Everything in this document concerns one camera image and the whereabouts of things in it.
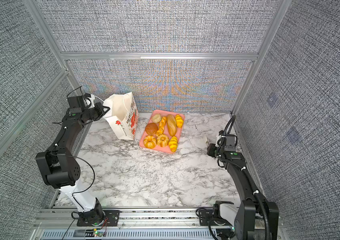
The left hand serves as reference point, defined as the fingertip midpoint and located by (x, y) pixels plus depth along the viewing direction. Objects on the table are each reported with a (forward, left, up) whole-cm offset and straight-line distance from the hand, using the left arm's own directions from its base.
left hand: (110, 107), depth 88 cm
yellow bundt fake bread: (-11, -22, -21) cm, 32 cm away
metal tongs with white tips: (-16, -58, -16) cm, 62 cm away
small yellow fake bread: (-9, -30, -23) cm, 39 cm away
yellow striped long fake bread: (-13, -37, -22) cm, 45 cm away
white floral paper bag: (-11, -10, +4) cm, 15 cm away
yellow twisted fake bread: (+4, -30, -23) cm, 38 cm away
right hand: (-22, -57, -13) cm, 63 cm away
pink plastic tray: (-15, -33, -25) cm, 44 cm away
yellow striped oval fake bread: (+7, -43, -21) cm, 48 cm away
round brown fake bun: (-1, -22, -20) cm, 30 cm away
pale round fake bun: (+9, -26, -20) cm, 34 cm away
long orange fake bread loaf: (+3, -37, -21) cm, 42 cm away
